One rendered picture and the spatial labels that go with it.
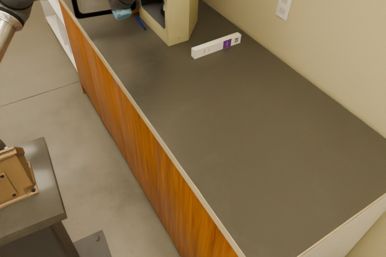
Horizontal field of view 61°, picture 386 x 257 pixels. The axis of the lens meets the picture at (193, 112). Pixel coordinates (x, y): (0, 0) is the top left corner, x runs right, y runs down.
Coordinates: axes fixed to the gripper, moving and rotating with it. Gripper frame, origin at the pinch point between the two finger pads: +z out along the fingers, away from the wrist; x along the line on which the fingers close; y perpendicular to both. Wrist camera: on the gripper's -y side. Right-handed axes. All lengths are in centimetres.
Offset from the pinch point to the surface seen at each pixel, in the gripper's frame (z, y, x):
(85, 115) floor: -47, -121, 61
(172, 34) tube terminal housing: -8.7, -21.7, -14.1
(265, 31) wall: 32, -23, -32
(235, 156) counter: -23, -28, -82
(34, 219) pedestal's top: -86, -26, -72
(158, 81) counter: -27, -27, -35
